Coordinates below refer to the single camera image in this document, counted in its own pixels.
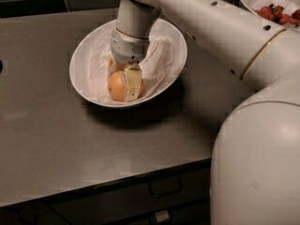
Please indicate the white rounded gripper body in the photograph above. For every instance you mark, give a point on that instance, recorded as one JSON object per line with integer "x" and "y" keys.
{"x": 128, "y": 48}

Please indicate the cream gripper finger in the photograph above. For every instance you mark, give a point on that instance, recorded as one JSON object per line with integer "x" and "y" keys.
{"x": 132, "y": 79}
{"x": 113, "y": 66}

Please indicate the orange fruit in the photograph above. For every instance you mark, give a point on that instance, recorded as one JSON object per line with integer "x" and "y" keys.
{"x": 115, "y": 87}

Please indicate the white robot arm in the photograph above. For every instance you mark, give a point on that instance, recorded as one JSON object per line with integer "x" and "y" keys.
{"x": 255, "y": 164}

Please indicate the large white bowl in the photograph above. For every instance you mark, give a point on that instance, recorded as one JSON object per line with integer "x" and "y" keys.
{"x": 81, "y": 56}

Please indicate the white bowl with strawberries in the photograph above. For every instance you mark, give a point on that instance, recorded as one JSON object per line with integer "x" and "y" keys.
{"x": 254, "y": 5}

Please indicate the white paper liner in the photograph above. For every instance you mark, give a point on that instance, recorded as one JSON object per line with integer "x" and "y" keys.
{"x": 156, "y": 68}

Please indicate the dark upper drawer front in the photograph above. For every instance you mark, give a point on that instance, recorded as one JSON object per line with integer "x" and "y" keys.
{"x": 132, "y": 198}

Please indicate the dark drawer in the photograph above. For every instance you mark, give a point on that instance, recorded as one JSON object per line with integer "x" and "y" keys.
{"x": 196, "y": 212}
{"x": 132, "y": 198}

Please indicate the white drawer label tag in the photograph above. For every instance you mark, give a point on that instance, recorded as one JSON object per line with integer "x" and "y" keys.
{"x": 162, "y": 216}

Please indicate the dark lower drawer front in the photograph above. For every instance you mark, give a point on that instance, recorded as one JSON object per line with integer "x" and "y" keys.
{"x": 196, "y": 212}

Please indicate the red strawberries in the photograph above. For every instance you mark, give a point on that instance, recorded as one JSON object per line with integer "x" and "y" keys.
{"x": 279, "y": 15}

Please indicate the black drawer handle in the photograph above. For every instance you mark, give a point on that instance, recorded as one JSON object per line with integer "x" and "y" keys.
{"x": 165, "y": 187}

